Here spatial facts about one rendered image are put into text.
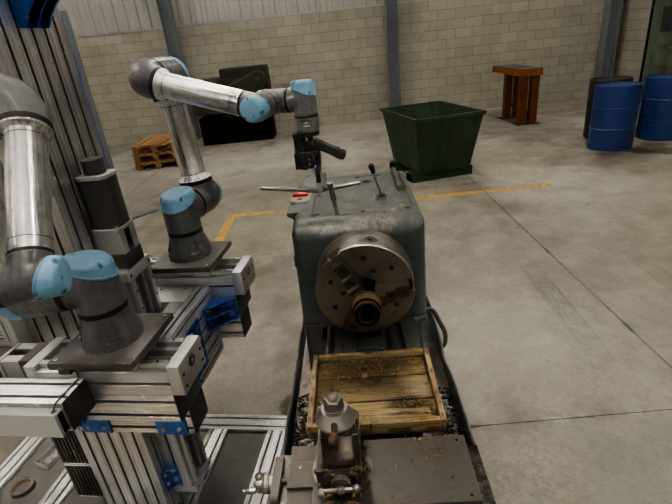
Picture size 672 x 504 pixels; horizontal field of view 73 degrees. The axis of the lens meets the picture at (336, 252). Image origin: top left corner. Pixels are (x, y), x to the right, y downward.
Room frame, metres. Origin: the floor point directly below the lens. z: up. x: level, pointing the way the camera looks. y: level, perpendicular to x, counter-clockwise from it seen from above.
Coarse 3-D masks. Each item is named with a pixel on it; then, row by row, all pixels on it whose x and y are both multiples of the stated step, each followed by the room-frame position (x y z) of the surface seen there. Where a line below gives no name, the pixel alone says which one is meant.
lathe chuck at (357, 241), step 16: (352, 240) 1.29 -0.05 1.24; (384, 240) 1.30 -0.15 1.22; (352, 256) 1.25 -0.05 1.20; (368, 256) 1.25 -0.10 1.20; (384, 256) 1.24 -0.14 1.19; (400, 256) 1.24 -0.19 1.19; (320, 272) 1.25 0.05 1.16; (368, 272) 1.25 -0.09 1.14; (384, 272) 1.24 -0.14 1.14; (400, 272) 1.24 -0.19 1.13; (320, 288) 1.25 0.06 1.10; (336, 288) 1.25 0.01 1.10; (368, 288) 1.33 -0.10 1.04; (320, 304) 1.26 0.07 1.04; (336, 304) 1.25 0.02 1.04; (400, 304) 1.24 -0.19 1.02; (336, 320) 1.25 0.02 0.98; (384, 320) 1.24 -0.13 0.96
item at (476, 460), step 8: (472, 448) 0.75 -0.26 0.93; (280, 456) 0.78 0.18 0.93; (288, 456) 0.78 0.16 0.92; (472, 456) 0.73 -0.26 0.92; (480, 456) 0.72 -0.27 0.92; (472, 464) 0.70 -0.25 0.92; (480, 464) 0.70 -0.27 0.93; (480, 472) 0.68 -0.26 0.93; (480, 480) 0.66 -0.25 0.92; (488, 480) 0.66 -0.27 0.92; (480, 488) 0.65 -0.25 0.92; (488, 488) 0.64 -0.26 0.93; (488, 496) 0.63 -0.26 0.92
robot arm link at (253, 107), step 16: (144, 64) 1.49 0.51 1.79; (128, 80) 1.52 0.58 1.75; (144, 80) 1.45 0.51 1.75; (160, 80) 1.45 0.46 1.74; (176, 80) 1.44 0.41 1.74; (192, 80) 1.44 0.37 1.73; (144, 96) 1.49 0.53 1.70; (160, 96) 1.46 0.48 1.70; (176, 96) 1.44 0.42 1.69; (192, 96) 1.42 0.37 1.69; (208, 96) 1.40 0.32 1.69; (224, 96) 1.39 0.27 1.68; (240, 96) 1.38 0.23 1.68; (256, 96) 1.36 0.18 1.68; (272, 96) 1.43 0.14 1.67; (224, 112) 1.42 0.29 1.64; (240, 112) 1.36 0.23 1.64; (256, 112) 1.34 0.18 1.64; (272, 112) 1.41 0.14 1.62
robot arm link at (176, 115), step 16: (160, 64) 1.55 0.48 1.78; (176, 64) 1.63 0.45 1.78; (176, 112) 1.59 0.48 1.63; (176, 128) 1.59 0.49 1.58; (192, 128) 1.63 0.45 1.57; (176, 144) 1.59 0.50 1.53; (192, 144) 1.60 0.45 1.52; (192, 160) 1.59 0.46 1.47; (192, 176) 1.58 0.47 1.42; (208, 176) 1.61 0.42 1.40; (208, 192) 1.58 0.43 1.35; (208, 208) 1.56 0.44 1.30
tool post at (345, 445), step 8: (320, 432) 0.67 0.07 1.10; (344, 432) 0.66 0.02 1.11; (352, 432) 0.66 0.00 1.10; (320, 440) 0.65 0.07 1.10; (328, 440) 0.65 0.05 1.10; (344, 440) 0.65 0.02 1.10; (352, 440) 0.65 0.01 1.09; (328, 448) 0.65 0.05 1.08; (336, 448) 0.65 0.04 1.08; (344, 448) 0.65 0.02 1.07; (352, 448) 0.65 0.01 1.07; (328, 456) 0.65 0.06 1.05; (336, 456) 0.65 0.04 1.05; (344, 456) 0.65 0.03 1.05; (352, 456) 0.65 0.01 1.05; (328, 464) 0.65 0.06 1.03; (336, 464) 0.65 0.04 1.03; (344, 464) 0.65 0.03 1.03; (352, 464) 0.65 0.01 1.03
